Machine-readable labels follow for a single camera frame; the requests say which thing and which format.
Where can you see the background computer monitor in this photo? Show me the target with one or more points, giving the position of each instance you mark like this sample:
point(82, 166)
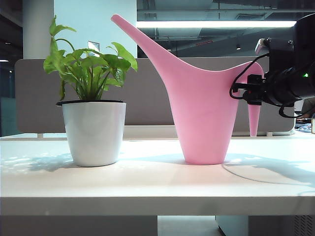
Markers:
point(297, 107)

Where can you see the seated person in background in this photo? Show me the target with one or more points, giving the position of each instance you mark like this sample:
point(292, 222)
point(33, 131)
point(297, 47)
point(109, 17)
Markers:
point(307, 108)

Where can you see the blue patterned cloth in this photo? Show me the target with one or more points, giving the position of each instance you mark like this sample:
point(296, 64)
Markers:
point(302, 126)

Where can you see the black ceiling spotlight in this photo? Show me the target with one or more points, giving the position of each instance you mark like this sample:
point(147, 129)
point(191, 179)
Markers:
point(238, 46)

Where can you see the white plastic plant pot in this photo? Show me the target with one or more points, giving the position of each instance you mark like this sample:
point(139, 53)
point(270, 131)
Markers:
point(93, 135)

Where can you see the grey desk partition screen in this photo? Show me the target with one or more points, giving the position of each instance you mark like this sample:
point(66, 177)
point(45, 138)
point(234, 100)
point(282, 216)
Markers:
point(147, 98)

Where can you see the small sign on pillar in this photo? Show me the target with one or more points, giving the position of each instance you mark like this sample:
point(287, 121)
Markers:
point(93, 46)

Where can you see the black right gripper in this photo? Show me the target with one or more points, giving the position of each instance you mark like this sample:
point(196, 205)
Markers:
point(280, 86)

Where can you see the long ceiling light strip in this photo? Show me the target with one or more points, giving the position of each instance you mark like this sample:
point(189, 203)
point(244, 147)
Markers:
point(209, 24)

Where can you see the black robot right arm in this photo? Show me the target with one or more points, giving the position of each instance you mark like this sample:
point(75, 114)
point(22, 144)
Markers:
point(306, 49)

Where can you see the green leafy plant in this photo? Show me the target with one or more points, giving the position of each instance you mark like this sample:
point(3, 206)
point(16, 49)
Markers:
point(88, 73)

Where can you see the small box with dark rim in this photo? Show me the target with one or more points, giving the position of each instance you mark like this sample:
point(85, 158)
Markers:
point(313, 125)

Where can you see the black inner pot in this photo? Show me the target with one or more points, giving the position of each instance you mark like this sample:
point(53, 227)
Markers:
point(73, 102)

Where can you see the grey cabinet under table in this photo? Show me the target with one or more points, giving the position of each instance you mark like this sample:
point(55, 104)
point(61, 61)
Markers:
point(270, 226)

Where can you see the pink plastic watering can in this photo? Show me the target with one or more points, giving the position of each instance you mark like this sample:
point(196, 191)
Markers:
point(204, 110)

